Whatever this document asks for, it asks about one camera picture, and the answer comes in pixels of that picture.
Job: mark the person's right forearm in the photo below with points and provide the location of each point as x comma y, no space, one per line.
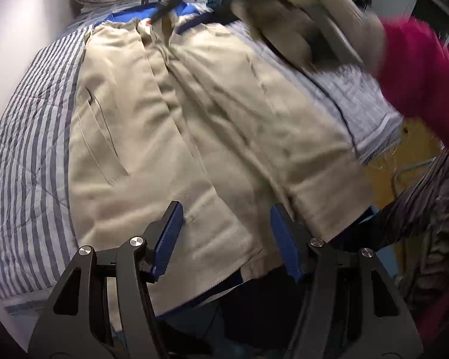
422,74

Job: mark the beige shorts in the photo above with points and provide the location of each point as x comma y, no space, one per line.
209,138

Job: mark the blue white striped bedsheet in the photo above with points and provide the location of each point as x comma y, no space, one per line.
30,157

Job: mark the person's right hand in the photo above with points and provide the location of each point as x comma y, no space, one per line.
284,30

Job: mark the pink sweater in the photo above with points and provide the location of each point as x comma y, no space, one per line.
443,314

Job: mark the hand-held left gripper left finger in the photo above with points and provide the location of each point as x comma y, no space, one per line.
168,241

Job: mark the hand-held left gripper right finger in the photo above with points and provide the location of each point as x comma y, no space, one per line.
287,246

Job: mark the dark striped clothing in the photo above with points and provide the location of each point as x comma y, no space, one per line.
434,217

